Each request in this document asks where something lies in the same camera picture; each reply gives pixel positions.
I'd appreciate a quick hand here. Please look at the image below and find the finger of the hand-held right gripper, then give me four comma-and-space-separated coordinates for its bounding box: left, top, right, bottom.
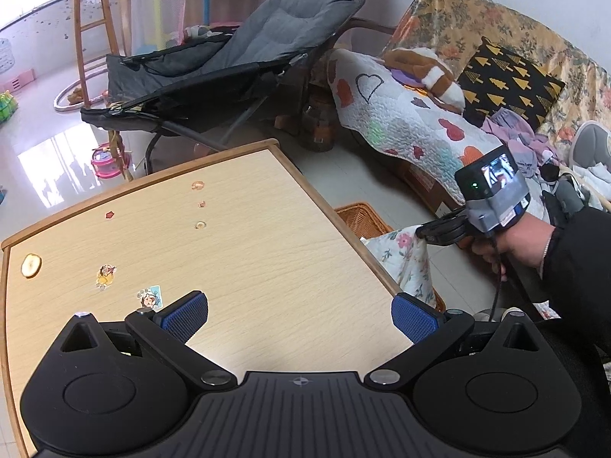
415, 219, 450, 247

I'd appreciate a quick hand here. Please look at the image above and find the wicker basket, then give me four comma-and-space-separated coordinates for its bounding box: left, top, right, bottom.
334, 203, 447, 311

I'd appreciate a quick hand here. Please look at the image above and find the silver hula hoop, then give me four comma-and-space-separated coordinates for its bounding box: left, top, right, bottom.
52, 55, 120, 115

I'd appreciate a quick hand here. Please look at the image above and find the grey recliner chair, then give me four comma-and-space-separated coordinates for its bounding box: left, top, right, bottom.
80, 0, 368, 173

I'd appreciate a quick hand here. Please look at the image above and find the brown and white plush toy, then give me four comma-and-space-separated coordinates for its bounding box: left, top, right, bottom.
384, 47, 466, 110

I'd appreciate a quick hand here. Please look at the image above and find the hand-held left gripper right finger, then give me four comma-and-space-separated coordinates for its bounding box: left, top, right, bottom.
365, 292, 557, 389

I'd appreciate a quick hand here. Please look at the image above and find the straw broom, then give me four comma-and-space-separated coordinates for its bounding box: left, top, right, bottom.
107, 129, 134, 182

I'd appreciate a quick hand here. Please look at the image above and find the pink toy drum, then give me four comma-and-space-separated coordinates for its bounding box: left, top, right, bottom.
91, 143, 132, 179

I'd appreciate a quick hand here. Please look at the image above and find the blue cartoon sticker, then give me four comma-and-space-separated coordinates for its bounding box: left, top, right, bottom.
136, 285, 164, 310

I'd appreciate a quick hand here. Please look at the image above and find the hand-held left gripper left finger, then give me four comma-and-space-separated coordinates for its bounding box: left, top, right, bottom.
48, 290, 237, 389

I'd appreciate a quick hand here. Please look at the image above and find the white heart print quilt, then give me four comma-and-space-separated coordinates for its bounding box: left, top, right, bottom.
327, 48, 545, 215

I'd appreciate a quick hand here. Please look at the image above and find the purple clothes pile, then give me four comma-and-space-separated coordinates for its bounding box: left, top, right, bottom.
482, 107, 564, 177

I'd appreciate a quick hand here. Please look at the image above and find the white floral baby shirt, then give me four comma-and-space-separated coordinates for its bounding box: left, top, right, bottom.
365, 226, 436, 307

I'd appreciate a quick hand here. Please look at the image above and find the person's right forearm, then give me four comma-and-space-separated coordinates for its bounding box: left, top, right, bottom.
539, 205, 611, 325

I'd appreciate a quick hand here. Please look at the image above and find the mesh play tent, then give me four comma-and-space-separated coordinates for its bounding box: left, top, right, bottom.
129, 0, 282, 58

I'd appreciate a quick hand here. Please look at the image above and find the gold floral sofa cover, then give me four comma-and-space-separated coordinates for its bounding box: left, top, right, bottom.
382, 0, 611, 153

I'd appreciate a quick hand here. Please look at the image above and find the yellow cartoon sticker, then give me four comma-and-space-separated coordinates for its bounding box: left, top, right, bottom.
95, 264, 118, 291

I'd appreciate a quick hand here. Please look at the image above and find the black pillow with gold trees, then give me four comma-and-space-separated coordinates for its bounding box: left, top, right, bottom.
457, 37, 566, 129

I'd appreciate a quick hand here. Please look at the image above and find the green toy set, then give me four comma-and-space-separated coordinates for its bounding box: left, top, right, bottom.
0, 90, 20, 125

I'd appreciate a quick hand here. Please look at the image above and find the person's black jacket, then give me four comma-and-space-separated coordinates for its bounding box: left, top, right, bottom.
535, 315, 611, 458

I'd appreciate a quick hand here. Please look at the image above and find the grey cushion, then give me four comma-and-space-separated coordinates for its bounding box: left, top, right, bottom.
570, 121, 611, 177

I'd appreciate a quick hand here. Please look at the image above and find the person's right hand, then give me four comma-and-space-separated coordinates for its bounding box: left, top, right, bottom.
470, 222, 554, 280

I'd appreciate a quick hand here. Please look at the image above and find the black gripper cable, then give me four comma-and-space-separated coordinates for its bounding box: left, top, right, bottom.
486, 243, 511, 321

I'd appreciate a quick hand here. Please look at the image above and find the wooden stool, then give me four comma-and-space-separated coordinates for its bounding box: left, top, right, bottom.
67, 0, 122, 110

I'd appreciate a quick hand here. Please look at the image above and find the pink plastic tray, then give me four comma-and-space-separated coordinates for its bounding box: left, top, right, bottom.
0, 69, 36, 91

